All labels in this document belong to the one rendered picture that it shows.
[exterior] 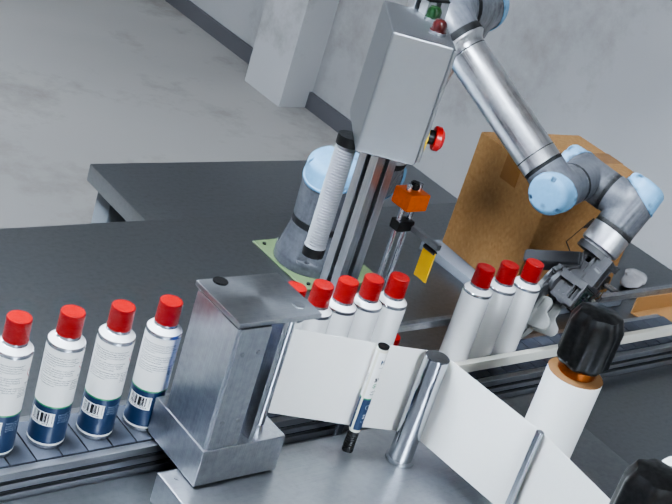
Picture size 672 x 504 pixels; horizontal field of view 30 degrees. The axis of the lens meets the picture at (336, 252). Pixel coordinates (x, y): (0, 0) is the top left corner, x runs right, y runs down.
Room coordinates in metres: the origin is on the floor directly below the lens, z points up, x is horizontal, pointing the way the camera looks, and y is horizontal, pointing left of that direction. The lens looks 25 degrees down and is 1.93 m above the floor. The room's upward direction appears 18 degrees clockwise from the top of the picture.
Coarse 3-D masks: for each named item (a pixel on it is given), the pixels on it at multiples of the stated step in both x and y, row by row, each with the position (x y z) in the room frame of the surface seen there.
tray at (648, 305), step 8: (648, 296) 2.57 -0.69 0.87; (656, 296) 2.59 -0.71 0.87; (664, 296) 2.61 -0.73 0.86; (640, 304) 2.55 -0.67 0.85; (648, 304) 2.57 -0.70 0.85; (656, 304) 2.60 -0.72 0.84; (664, 304) 2.62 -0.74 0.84; (632, 312) 2.54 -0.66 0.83; (640, 312) 2.55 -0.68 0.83; (648, 312) 2.56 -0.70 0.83; (656, 312) 2.58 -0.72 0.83; (664, 312) 2.59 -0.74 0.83
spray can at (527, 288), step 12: (528, 264) 2.02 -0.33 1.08; (540, 264) 2.03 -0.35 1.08; (528, 276) 2.02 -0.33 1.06; (516, 288) 2.02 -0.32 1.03; (528, 288) 2.01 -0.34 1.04; (540, 288) 2.03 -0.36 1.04; (516, 300) 2.01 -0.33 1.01; (528, 300) 2.01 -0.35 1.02; (516, 312) 2.01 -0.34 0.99; (528, 312) 2.02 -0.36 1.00; (504, 324) 2.01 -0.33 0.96; (516, 324) 2.01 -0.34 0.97; (504, 336) 2.01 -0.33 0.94; (516, 336) 2.01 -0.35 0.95; (504, 348) 2.01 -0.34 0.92; (516, 348) 2.03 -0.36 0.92
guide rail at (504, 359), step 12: (624, 336) 2.23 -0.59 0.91; (636, 336) 2.25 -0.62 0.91; (648, 336) 2.28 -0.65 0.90; (660, 336) 2.32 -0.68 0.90; (540, 348) 2.06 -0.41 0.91; (552, 348) 2.08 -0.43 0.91; (468, 360) 1.93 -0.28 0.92; (480, 360) 1.94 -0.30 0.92; (492, 360) 1.96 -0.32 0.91; (504, 360) 1.98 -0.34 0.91; (516, 360) 2.01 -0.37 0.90; (528, 360) 2.03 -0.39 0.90
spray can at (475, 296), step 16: (480, 272) 1.93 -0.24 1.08; (464, 288) 1.94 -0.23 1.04; (480, 288) 1.93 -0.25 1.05; (464, 304) 1.93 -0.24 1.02; (480, 304) 1.92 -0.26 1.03; (464, 320) 1.92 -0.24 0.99; (480, 320) 1.93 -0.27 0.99; (448, 336) 1.93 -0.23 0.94; (464, 336) 1.92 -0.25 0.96; (448, 352) 1.93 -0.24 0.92; (464, 352) 1.93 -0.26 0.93
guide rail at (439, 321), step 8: (648, 288) 2.38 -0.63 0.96; (656, 288) 2.40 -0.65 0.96; (664, 288) 2.41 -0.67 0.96; (608, 296) 2.28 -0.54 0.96; (616, 296) 2.30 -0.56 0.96; (624, 296) 2.32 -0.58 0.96; (632, 296) 2.34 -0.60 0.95; (640, 296) 2.36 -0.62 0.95; (416, 320) 1.92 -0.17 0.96; (424, 320) 1.93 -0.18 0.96; (432, 320) 1.94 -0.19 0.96; (440, 320) 1.95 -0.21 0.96; (448, 320) 1.96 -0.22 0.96; (400, 328) 1.88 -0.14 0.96; (408, 328) 1.90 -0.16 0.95; (416, 328) 1.91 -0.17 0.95; (424, 328) 1.93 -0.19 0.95
